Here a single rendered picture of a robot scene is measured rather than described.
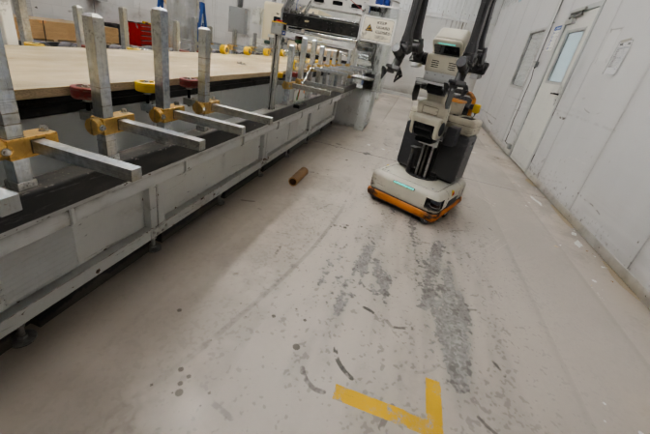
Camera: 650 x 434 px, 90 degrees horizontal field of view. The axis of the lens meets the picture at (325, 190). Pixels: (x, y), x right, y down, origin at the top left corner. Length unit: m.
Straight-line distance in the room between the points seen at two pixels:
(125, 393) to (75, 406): 0.13
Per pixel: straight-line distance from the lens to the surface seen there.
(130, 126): 1.18
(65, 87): 1.30
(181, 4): 6.51
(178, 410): 1.36
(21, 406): 1.51
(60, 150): 0.99
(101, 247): 1.72
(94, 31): 1.14
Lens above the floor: 1.15
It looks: 24 degrees down
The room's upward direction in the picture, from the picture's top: 11 degrees clockwise
